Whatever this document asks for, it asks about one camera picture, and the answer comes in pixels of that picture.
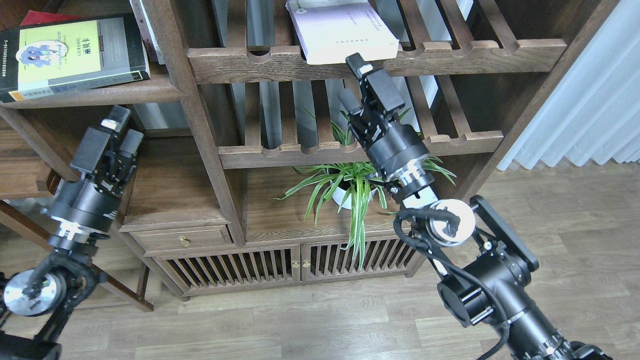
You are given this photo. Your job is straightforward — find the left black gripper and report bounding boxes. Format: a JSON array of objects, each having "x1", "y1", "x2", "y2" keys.
[{"x1": 48, "y1": 105, "x2": 144, "y2": 240}]

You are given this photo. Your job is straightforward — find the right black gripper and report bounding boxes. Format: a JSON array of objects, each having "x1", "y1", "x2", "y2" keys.
[{"x1": 337, "y1": 53, "x2": 435, "y2": 187}]

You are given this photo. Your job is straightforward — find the black and green book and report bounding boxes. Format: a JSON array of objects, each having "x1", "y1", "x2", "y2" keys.
[{"x1": 0, "y1": 13, "x2": 150, "y2": 104}]

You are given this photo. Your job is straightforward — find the red paperback book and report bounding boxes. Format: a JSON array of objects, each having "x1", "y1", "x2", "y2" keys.
[{"x1": 20, "y1": 10, "x2": 82, "y2": 27}]

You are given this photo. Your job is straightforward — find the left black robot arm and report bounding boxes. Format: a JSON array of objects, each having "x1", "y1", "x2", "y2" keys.
[{"x1": 1, "y1": 105, "x2": 144, "y2": 360}]

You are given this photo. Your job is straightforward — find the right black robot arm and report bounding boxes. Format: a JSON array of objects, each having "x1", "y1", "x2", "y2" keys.
[{"x1": 339, "y1": 53, "x2": 609, "y2": 360}]

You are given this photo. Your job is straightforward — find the white and lilac book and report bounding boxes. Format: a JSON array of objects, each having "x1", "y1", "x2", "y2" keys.
[{"x1": 285, "y1": 0, "x2": 399, "y2": 66}]

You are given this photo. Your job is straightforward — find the green spider plant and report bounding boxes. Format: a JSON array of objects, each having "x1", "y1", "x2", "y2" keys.
[{"x1": 272, "y1": 107, "x2": 457, "y2": 271}]

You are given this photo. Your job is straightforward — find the white plant pot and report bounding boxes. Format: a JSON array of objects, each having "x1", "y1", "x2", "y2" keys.
[{"x1": 332, "y1": 181, "x2": 377, "y2": 212}]

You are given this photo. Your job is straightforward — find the upright white book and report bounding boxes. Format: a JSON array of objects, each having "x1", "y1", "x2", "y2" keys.
[{"x1": 129, "y1": 0, "x2": 166, "y2": 65}]

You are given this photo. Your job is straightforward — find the brass drawer knob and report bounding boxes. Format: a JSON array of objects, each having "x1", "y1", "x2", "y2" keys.
[{"x1": 178, "y1": 235, "x2": 191, "y2": 248}]

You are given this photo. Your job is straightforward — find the dark wooden bookshelf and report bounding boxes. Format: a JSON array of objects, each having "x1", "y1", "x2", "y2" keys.
[{"x1": 1, "y1": 0, "x2": 618, "y2": 297}]

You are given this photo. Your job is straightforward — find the white curtain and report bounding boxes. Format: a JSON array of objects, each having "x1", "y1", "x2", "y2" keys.
[{"x1": 497, "y1": 0, "x2": 640, "y2": 171}]

